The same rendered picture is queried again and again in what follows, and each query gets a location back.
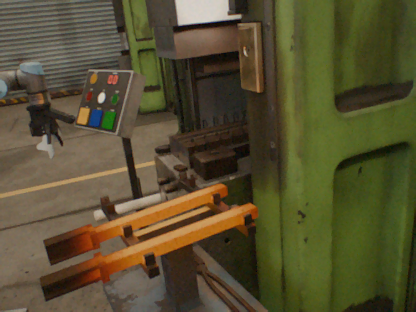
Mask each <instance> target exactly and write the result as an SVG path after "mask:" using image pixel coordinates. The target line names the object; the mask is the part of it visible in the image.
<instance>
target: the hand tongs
mask: <svg viewBox="0 0 416 312"><path fill-rule="evenodd" d="M193 253H194V262H195V267H196V272H197V274H200V275H203V277H204V278H205V280H206V282H207V283H208V284H209V286H210V288H211V289H212V290H213V291H214V292H215V293H216V294H217V295H218V296H219V297H220V298H221V299H222V300H223V302H224V303H225V304H226V305H227V306H228V307H229V308H230V309H231V310H232V311H233V312H240V311H239V310H238V309H237V308H236V307H235V306H234V305H233V304H232V303H231V302H230V301H229V300H228V299H227V298H226V296H225V295H224V294H223V293H222V292H221V291H220V290H219V289H218V288H217V287H216V286H215V285H214V284H213V283H212V281H211V280H210V278H209V277H211V278H212V279H214V280H215V281H217V282H218V283H219V284H220V285H222V286H223V287H224V288H225V289H226V290H227V291H228V292H230V293H231V294H232V295H233V296H234V297H235V298H236V299H237V300H238V301H239V302H240V303H241V304H242V305H243V306H244V307H245V308H246V309H247V310H248V311H249V312H257V311H256V310H255V309H254V308H253V307H252V306H250V305H249V304H248V303H247V302H246V301H245V300H244V299H243V298H242V297H240V296H239V294H237V293H236V291H234V290H233V289H232V288H231V287H230V286H229V285H228V284H227V283H225V282H224V281H223V280H222V279H221V278H219V277H217V276H216V275H215V274H213V273H211V272H210V271H208V270H207V266H206V265H205V261H203V260H202V259H201V258H200V257H199V256H198V255H197V254H196V253H195V252H193ZM208 276H209V277H208Z"/></svg>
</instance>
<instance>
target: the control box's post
mask: <svg viewBox="0 0 416 312"><path fill-rule="evenodd" d="M121 140H122V144H123V150H124V154H125V159H126V165H127V168H128V175H129V181H130V185H131V191H132V197H133V201H135V200H137V199H141V195H140V191H139V184H138V180H137V174H136V168H135V163H134V157H133V151H132V145H131V139H127V138H123V137H122V138H121ZM145 228H146V226H144V227H141V228H139V230H143V229H145Z"/></svg>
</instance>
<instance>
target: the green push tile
mask: <svg viewBox="0 0 416 312"><path fill-rule="evenodd" d="M116 115H117V113H114V112H109V111H106V112H105V117H104V120H103V124H102V128H104V129H109V130H113V128H114V125H115V120H116Z"/></svg>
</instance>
